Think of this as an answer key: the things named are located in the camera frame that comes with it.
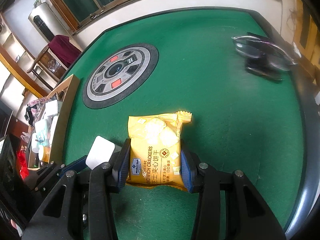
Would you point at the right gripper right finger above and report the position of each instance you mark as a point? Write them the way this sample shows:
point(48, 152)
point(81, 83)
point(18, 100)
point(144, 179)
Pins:
point(189, 169)

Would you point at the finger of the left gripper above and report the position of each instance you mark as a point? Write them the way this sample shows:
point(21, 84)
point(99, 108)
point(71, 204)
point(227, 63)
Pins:
point(77, 165)

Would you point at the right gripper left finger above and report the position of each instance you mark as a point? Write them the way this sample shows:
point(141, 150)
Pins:
point(121, 167)

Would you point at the white power adapter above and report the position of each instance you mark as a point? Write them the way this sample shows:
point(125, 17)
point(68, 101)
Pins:
point(100, 152)

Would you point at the yellow cracker packet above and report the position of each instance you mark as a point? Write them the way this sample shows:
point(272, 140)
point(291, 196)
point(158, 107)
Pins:
point(155, 149)

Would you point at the teal white box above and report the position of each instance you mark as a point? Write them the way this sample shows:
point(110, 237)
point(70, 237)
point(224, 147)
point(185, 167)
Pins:
point(40, 136)

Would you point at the wooden tray box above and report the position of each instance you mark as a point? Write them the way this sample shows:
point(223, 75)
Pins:
point(56, 110)

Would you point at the pile of colourful clothes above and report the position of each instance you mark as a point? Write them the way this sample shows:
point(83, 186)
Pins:
point(33, 111)

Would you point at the round grey table control panel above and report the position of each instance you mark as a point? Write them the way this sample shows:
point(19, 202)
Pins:
point(119, 75)

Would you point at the wooden chair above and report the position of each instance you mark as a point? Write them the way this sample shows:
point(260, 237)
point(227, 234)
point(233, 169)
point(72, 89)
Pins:
point(50, 64)

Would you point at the maroon cloth on chair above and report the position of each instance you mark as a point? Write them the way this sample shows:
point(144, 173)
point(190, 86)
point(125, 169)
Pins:
point(65, 51)

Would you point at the black framed eyeglasses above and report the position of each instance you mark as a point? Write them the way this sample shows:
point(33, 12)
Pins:
point(256, 48)

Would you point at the white standing air conditioner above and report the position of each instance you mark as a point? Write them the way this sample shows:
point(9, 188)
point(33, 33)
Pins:
point(46, 23)

